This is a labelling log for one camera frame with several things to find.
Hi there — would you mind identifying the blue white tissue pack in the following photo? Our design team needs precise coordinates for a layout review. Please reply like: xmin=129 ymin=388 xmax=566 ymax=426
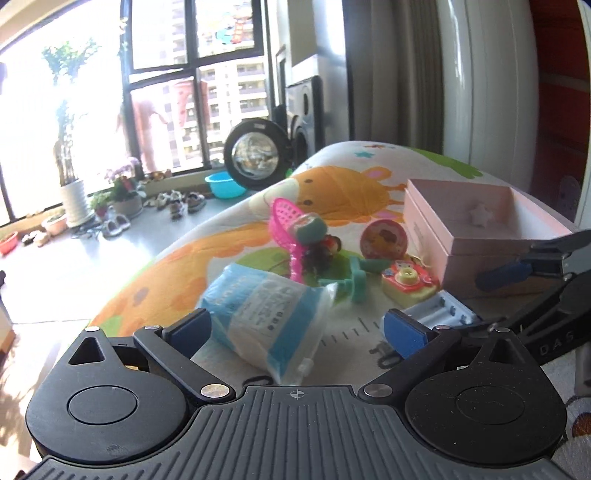
xmin=199 ymin=263 xmax=338 ymax=386

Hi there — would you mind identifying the small doll figure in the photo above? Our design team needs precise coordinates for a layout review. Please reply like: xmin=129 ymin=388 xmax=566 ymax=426
xmin=290 ymin=213 xmax=342 ymax=276

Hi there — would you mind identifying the pink plastic toy basket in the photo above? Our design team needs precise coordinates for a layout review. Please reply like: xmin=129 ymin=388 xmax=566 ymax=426
xmin=269 ymin=198 xmax=304 ymax=283

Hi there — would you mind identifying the white battery holder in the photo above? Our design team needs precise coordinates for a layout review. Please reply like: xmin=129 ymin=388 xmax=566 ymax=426
xmin=404 ymin=290 xmax=481 ymax=328

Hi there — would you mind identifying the pink cardboard box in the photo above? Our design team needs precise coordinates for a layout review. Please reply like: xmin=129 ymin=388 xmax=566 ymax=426
xmin=403 ymin=179 xmax=575 ymax=300

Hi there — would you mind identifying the white star toy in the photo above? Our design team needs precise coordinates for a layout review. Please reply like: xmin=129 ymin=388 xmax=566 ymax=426
xmin=469 ymin=203 xmax=494 ymax=228

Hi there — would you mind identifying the teal plastic toy figure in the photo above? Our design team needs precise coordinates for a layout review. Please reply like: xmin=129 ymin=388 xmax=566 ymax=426
xmin=318 ymin=257 xmax=391 ymax=304

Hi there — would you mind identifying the pink round toy disc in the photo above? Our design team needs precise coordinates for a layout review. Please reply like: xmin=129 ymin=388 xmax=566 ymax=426
xmin=360 ymin=219 xmax=409 ymax=261

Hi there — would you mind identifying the cartoon giraffe play mat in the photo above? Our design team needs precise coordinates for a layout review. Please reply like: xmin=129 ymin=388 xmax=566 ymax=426
xmin=89 ymin=140 xmax=591 ymax=467

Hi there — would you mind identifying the potted pink flower plant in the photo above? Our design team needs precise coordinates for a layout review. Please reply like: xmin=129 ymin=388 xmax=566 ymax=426
xmin=90 ymin=157 xmax=144 ymax=219

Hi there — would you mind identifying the white tall plant pot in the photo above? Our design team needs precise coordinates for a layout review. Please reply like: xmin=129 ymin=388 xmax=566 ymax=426
xmin=61 ymin=179 xmax=94 ymax=228

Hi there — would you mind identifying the blue plastic basin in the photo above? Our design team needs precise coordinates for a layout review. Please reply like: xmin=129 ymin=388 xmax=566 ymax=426
xmin=204 ymin=171 xmax=246 ymax=200

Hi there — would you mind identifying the red plastic basin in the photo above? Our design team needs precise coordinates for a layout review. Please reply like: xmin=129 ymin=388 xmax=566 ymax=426
xmin=0 ymin=232 xmax=19 ymax=256

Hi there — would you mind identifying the washing machine door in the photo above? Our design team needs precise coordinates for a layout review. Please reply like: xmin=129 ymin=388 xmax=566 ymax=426
xmin=223 ymin=118 xmax=294 ymax=191

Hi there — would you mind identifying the grey curtain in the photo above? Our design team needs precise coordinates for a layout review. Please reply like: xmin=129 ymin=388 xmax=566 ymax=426
xmin=342 ymin=0 xmax=445 ymax=153

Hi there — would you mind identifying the yellow pink toy camera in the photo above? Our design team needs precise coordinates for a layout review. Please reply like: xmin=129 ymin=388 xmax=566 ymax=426
xmin=381 ymin=260 xmax=440 ymax=309

